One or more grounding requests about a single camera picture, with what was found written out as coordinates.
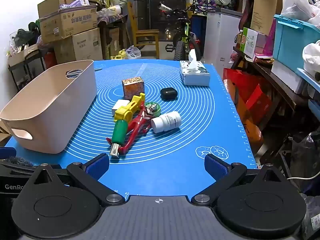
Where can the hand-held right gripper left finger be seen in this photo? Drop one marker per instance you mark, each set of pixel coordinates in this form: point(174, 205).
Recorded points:
point(98, 166)

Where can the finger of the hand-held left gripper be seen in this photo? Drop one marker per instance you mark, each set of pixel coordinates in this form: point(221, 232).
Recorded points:
point(7, 153)

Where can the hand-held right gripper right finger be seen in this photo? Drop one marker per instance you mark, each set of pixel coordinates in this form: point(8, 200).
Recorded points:
point(215, 166)

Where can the green cylinder battery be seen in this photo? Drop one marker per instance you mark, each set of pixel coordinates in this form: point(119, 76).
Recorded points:
point(120, 132)

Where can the red pliers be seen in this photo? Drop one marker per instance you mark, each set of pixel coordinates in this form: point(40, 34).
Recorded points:
point(136, 127)

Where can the beige plastic basket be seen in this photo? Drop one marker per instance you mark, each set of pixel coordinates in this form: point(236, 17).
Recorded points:
point(50, 110)

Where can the yellow toy gun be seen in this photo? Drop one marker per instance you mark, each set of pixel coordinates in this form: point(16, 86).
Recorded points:
point(125, 111)

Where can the white eraser block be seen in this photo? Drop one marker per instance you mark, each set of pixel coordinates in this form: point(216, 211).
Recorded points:
point(119, 105)

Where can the blue silicone mat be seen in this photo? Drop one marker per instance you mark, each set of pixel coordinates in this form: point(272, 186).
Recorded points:
point(175, 142)

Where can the orange bag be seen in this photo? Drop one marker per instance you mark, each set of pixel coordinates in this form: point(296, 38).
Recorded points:
point(252, 132)

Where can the white pill bottle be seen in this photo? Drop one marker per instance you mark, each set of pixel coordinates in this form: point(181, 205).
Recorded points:
point(166, 122)

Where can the red paper bag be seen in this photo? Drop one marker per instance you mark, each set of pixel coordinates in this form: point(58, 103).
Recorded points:
point(255, 97)

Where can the green round tin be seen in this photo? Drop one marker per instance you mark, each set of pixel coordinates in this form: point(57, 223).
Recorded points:
point(153, 108)

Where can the patterned orange box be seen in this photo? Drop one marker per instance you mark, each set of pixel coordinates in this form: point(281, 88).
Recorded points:
point(133, 90)

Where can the black earbuds case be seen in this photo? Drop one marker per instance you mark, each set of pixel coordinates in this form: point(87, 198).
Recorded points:
point(169, 94)

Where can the patterned tissue box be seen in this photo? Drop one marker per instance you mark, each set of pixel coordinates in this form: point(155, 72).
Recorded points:
point(196, 76)

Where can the black metal shelf rack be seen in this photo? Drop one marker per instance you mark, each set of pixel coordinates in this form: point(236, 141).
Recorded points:
point(37, 62)

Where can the dark wooden side table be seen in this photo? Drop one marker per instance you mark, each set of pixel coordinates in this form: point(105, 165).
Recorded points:
point(272, 80)

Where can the yellow plastic jug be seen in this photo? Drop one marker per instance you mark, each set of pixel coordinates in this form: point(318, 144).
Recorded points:
point(120, 55)

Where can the flat white box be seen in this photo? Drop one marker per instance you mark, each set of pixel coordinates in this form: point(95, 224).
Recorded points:
point(287, 76)

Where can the clear plastic bag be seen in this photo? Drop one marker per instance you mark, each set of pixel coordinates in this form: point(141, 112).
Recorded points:
point(133, 52)

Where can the taped brown cardboard box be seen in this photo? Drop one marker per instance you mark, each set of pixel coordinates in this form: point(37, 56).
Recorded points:
point(80, 47)

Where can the green and black bicycle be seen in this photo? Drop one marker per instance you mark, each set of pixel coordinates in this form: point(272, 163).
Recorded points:
point(180, 45)

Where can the yellow oil bottle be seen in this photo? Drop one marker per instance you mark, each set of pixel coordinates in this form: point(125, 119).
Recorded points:
point(239, 40)

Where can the green and white carton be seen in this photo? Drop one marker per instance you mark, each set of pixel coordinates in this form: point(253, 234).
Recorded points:
point(250, 42)

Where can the white chest freezer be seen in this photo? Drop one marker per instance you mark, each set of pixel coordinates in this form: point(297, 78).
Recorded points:
point(217, 37)

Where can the pink box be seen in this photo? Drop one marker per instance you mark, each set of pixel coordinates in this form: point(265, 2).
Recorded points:
point(267, 45)

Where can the wooden chair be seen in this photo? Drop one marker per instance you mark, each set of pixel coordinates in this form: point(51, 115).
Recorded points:
point(146, 36)

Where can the printed open cardboard box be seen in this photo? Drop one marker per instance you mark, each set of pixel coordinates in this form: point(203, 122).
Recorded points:
point(67, 22)

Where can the crumpled white plastic bag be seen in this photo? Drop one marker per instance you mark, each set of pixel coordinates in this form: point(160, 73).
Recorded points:
point(311, 57)

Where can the blue plastic storage bin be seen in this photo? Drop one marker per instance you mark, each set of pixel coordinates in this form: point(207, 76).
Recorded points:
point(292, 40)

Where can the tall brown cardboard box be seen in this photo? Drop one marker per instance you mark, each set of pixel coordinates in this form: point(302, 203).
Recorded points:
point(265, 7)

